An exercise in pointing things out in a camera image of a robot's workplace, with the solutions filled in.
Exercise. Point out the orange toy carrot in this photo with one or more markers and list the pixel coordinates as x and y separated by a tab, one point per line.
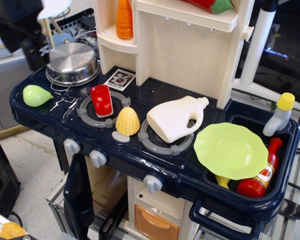
124	20

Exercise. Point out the orange toy drawer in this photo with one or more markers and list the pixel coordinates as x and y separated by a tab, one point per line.
154	226

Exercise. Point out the left grey stove burner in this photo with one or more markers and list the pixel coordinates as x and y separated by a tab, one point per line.
88	115

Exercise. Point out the red toy pepper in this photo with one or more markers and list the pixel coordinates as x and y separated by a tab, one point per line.
213	6

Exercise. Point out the grey stove knob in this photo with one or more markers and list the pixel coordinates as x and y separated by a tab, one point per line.
98	159
71	147
152	183

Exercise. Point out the grey stove burner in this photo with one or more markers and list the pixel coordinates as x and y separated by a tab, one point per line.
88	115
154	143

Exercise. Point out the navy oven door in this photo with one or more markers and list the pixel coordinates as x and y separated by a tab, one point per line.
78	203

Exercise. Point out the yellow toy corn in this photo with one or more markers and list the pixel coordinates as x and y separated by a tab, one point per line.
127	123

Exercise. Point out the light green plastic plate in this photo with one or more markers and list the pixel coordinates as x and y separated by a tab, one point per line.
231	151

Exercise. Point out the middle grey stove knob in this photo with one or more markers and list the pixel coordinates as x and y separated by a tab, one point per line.
98	159

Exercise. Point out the white stand frame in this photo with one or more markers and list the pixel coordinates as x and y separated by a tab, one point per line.
269	64

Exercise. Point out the navy toy kitchen counter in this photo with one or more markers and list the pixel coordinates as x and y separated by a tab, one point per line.
223	211

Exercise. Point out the red toy ketchup bottle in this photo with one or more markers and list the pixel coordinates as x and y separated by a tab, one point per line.
256	187

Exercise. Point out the yellow toy bottle in sink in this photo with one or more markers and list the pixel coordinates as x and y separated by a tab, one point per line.
222	181

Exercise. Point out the green toy pear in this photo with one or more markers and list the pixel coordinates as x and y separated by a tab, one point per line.
35	96

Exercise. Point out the right grey stove knob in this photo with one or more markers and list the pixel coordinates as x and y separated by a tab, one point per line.
152	183

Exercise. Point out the stainless steel pot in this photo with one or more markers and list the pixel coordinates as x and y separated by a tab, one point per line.
71	65

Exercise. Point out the right grey stove burner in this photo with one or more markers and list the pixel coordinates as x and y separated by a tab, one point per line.
154	143

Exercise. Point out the white toy detergent jug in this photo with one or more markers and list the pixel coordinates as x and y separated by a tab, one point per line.
173	120

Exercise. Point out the left grey stove knob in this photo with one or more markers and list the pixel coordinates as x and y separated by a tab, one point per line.
71	147

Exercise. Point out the cream toy kitchen cabinet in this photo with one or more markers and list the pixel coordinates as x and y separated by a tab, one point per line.
178	43

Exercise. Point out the black white sticker label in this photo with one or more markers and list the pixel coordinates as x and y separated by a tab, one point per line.
120	80

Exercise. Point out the grey round button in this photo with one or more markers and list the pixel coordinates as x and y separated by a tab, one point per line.
118	137

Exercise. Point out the grey toy faucet yellow top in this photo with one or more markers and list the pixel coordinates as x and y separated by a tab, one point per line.
281	115

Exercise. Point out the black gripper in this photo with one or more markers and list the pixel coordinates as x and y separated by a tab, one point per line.
19	28

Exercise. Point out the red toy can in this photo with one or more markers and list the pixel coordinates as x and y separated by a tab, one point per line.
102	101

